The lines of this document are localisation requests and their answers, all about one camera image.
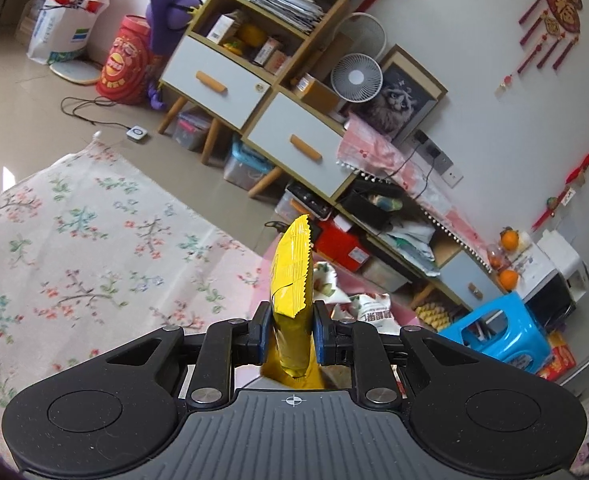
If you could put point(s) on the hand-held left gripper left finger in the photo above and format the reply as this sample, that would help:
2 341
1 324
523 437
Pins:
263 335

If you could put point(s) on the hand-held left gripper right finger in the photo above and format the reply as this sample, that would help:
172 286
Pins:
323 335

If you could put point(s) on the white green snack packet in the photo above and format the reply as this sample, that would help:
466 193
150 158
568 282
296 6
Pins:
329 285

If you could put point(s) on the yellow snack packet blue label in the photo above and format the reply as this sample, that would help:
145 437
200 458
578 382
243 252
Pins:
289 280

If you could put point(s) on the clear storage box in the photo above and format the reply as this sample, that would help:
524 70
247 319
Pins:
189 130
384 275

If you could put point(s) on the red cardboard box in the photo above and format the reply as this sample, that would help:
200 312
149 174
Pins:
344 245

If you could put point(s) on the yellow egg tray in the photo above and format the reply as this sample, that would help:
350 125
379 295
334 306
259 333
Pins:
437 316

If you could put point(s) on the pile of folded cloths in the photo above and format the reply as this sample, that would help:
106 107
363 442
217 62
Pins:
409 240

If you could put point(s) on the black bag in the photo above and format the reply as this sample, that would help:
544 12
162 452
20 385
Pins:
369 215

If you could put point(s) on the black flat device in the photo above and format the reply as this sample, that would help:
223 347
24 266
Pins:
307 197

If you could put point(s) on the wooden television stand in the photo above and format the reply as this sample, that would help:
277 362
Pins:
444 247

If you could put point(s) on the blue lid storage box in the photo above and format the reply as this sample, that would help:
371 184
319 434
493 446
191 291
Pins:
244 170

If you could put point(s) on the blue plastic stool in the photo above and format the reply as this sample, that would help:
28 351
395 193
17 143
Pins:
499 310

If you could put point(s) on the bag of oranges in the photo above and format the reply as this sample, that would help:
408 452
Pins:
496 257

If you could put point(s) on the orange fruit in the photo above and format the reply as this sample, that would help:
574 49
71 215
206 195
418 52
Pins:
509 240
509 280

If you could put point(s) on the pink cloth with tassels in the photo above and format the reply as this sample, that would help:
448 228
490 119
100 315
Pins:
369 145

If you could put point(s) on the black microwave oven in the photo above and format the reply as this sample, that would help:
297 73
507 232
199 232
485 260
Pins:
549 300

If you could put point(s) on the small white square device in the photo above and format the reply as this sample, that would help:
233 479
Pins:
137 133

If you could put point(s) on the red yellow gift box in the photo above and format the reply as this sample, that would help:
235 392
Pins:
559 362

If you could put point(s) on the low wooden cabinet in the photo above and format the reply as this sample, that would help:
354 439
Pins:
284 97

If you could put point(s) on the brown cardboard box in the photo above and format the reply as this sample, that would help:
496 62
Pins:
319 92

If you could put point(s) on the framed cat picture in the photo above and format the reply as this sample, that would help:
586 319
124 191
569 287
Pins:
399 100

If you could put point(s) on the white desk fan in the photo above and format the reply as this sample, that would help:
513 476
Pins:
357 77

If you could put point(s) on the small white orange box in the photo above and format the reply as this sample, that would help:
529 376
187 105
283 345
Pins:
269 55

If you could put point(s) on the yellow round item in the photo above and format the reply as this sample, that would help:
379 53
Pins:
252 35

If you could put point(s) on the white carton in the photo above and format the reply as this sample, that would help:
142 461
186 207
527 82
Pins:
222 30

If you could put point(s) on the red cylinder barrel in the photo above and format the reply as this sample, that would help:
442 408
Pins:
122 60

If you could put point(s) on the round white board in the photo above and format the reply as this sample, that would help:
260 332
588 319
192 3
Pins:
74 70

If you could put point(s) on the stack of papers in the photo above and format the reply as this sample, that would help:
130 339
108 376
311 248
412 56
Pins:
289 5

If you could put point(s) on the purple hat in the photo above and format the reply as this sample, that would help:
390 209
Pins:
174 0

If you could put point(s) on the white shopping bag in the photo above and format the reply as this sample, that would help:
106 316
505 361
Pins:
59 30

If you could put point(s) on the white wall socket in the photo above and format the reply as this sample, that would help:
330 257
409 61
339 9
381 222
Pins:
454 177

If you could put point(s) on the dark wall socket strip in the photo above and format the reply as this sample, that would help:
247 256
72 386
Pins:
439 157

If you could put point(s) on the red wall knot ornament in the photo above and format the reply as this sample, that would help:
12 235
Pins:
564 10

